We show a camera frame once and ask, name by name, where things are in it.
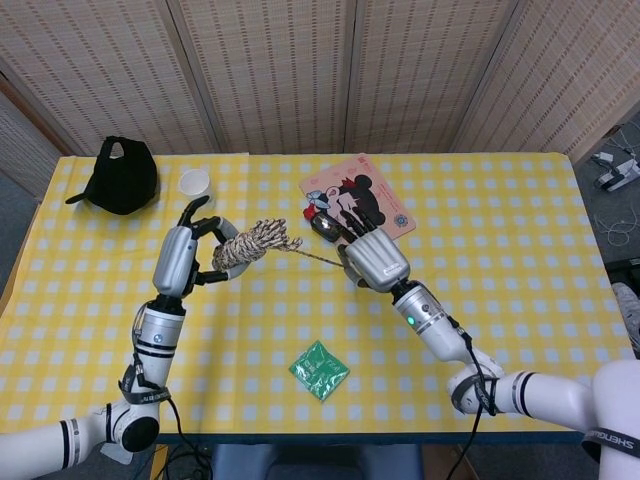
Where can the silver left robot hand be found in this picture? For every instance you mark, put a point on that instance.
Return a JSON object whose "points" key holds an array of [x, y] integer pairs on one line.
{"points": [[172, 260]]}

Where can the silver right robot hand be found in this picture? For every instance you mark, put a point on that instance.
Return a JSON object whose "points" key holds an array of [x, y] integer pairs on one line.
{"points": [[375, 260]]}

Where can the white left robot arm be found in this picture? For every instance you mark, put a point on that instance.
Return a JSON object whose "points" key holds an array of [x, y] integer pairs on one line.
{"points": [[157, 340]]}

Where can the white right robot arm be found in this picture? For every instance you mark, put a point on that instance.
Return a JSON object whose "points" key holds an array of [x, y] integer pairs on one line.
{"points": [[440, 335]]}

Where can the black glossy computer mouse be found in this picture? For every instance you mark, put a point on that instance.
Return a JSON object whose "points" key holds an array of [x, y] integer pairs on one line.
{"points": [[325, 227]]}

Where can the pink cartoon mouse pad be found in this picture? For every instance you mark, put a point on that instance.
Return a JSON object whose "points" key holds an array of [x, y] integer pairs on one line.
{"points": [[395, 200]]}

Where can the small red black trinket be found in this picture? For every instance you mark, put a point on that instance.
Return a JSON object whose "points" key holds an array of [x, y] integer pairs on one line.
{"points": [[310, 212]]}

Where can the white paper cup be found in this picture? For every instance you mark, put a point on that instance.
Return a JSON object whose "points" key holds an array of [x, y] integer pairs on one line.
{"points": [[194, 181]]}

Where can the black baseball cap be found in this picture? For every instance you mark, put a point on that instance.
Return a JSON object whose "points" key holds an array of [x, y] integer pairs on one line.
{"points": [[125, 180]]}

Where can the green foil packet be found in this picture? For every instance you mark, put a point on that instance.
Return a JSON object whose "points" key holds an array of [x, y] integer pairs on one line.
{"points": [[317, 372]]}

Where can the yellow checked tablecloth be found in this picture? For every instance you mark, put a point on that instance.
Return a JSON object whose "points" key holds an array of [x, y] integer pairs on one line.
{"points": [[500, 280]]}

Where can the white floor paper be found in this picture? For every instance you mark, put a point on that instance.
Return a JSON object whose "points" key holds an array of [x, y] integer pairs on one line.
{"points": [[117, 454]]}

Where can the yellow floor strip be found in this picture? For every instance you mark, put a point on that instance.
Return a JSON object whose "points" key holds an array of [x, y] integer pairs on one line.
{"points": [[160, 462]]}

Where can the bamboo folding screen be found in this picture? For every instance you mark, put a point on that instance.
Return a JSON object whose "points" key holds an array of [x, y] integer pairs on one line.
{"points": [[280, 75]]}

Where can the blue chair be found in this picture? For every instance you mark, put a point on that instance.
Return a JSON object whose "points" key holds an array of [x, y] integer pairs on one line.
{"points": [[320, 465]]}

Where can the black floor box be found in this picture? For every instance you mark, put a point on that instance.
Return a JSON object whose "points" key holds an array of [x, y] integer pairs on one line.
{"points": [[625, 270]]}

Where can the grey white floor device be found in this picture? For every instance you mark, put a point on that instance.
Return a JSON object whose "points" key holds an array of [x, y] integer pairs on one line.
{"points": [[617, 175]]}

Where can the grey cloth bundle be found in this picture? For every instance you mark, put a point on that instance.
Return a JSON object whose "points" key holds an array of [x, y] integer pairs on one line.
{"points": [[627, 310]]}

